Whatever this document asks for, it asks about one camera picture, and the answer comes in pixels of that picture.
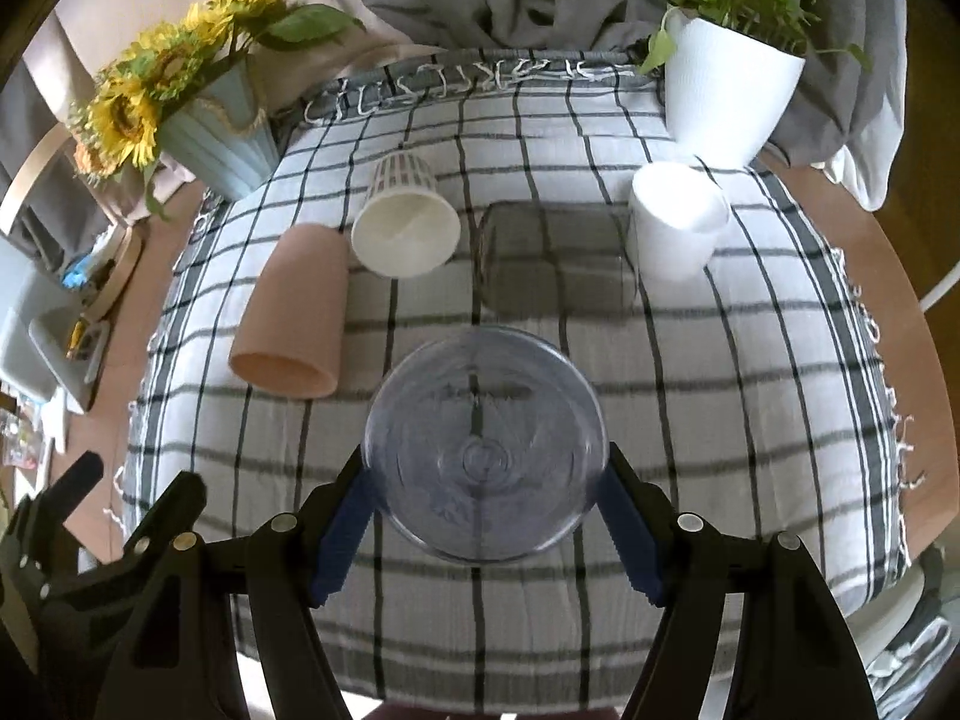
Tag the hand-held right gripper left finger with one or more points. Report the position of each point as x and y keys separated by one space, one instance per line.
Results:
x=341 y=540

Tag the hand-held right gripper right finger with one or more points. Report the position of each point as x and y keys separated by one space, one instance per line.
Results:
x=631 y=540

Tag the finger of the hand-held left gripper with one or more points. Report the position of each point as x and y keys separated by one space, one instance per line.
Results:
x=174 y=502
x=79 y=480

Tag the pink plastic cup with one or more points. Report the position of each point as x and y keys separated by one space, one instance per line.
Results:
x=296 y=307

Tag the dark transparent cup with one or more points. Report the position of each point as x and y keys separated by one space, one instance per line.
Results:
x=555 y=262

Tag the plain white cup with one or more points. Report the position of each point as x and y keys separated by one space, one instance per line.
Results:
x=671 y=229

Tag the white ribbed cup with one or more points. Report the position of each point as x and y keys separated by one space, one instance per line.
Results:
x=405 y=229

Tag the grey plastic box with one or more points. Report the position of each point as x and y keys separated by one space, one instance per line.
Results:
x=37 y=322

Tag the checkered tablecloth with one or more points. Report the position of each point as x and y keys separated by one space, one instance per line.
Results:
x=750 y=390

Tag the grey chair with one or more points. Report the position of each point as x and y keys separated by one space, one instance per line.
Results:
x=915 y=637

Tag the sunflowers in light blue pot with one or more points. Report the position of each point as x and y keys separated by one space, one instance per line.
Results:
x=214 y=135

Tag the green plant in white pot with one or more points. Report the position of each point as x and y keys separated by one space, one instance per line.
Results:
x=720 y=90

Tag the round wooden frame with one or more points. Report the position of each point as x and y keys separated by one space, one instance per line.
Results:
x=45 y=157

